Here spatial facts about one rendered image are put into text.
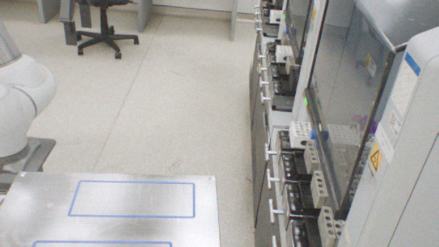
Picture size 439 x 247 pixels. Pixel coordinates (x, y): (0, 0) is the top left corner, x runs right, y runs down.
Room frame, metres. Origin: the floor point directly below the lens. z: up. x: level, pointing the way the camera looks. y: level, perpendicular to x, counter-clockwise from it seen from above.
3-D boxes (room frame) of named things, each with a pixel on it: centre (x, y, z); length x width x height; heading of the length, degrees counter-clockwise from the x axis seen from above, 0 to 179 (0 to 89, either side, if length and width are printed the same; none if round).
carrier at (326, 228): (0.81, -0.31, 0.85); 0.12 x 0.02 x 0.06; 0
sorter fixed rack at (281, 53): (1.97, -0.40, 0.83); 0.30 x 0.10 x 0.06; 91
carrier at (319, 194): (0.96, -0.31, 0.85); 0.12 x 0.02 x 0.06; 0
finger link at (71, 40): (1.09, 0.44, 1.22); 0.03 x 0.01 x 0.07; 91
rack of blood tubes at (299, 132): (1.27, -0.41, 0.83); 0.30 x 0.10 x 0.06; 91
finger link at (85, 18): (1.22, 0.44, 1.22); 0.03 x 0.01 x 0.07; 91
